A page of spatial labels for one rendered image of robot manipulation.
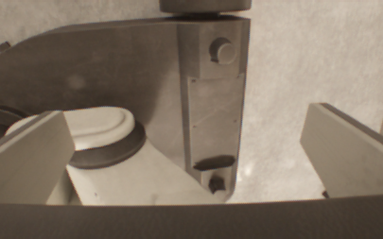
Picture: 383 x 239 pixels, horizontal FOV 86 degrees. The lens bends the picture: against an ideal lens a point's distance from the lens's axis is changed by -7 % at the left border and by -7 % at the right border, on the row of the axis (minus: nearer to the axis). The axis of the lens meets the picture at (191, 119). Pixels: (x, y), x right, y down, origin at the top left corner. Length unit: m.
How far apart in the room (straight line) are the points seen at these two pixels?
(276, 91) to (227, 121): 0.31
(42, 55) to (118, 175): 0.28
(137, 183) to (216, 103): 0.27
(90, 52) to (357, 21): 0.81
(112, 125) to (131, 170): 0.08
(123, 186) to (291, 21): 0.64
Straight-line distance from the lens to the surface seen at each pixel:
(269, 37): 0.72
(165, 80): 0.48
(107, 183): 0.33
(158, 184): 0.30
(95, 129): 0.35
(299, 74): 0.82
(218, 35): 0.43
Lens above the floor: 0.62
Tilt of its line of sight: 59 degrees down
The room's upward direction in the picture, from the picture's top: 157 degrees clockwise
